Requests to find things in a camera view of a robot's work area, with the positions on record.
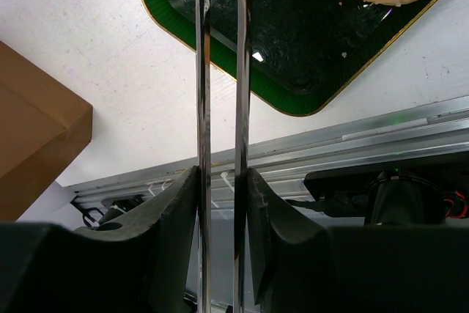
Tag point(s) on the metal tongs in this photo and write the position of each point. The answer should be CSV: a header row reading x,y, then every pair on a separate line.
x,y
222,120

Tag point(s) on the aluminium front rail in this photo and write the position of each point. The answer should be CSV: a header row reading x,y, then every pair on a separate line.
x,y
425,131

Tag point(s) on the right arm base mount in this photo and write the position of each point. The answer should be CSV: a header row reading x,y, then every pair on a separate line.
x,y
407,192

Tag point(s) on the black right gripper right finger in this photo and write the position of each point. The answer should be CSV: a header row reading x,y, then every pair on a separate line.
x,y
300,266

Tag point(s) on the brown paper bag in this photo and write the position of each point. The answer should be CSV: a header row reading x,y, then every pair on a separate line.
x,y
44,127

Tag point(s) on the green serving tray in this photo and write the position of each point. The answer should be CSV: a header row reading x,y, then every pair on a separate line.
x,y
306,51

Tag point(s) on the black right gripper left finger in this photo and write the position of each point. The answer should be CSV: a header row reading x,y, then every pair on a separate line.
x,y
136,262

